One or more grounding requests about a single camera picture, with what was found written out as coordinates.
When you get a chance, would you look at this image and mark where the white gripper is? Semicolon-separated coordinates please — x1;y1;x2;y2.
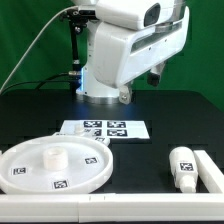
92;7;189;103

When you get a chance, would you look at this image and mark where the white round table top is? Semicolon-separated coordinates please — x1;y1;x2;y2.
0;135;113;194

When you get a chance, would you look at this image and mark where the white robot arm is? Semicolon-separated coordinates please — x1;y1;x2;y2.
71;0;189;104

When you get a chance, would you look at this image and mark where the white marker sheet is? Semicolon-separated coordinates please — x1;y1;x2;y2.
61;120;150;139

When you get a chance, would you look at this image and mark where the white cross-shaped table base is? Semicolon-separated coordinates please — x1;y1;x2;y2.
54;124;110;146

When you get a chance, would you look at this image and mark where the black camera stand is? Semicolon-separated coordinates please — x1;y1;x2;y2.
59;8;96;92

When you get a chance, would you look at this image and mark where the black cable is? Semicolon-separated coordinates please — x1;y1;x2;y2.
0;71;82;96

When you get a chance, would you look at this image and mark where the white right rail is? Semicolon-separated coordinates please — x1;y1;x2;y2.
194;150;224;194

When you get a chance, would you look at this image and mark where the white rail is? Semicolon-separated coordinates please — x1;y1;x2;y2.
194;150;224;194
0;193;224;223

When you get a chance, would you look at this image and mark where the white front rail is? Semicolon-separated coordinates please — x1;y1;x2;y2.
0;193;224;223

